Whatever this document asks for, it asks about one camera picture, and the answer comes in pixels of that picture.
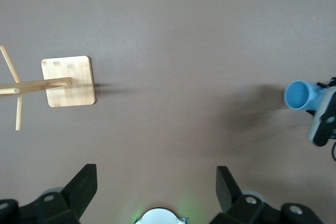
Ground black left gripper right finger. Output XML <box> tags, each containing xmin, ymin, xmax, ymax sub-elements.
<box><xmin>209</xmin><ymin>165</ymin><xmax>265</xmax><ymax>224</ymax></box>

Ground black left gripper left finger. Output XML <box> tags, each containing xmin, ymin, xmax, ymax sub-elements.
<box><xmin>34</xmin><ymin>163</ymin><xmax>98</xmax><ymax>224</ymax></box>

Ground light blue plastic cup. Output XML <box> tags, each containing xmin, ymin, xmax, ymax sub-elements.
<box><xmin>285</xmin><ymin>80</ymin><xmax>328</xmax><ymax>112</ymax></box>

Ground wooden cup rack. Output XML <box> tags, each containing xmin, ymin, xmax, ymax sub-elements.
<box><xmin>0</xmin><ymin>45</ymin><xmax>97</xmax><ymax>131</ymax></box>

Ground brown table cover mat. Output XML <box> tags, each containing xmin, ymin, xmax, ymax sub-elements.
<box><xmin>0</xmin><ymin>0</ymin><xmax>336</xmax><ymax>224</ymax></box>

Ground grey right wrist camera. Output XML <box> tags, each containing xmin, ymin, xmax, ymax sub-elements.
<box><xmin>307</xmin><ymin>87</ymin><xmax>336</xmax><ymax>148</ymax></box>

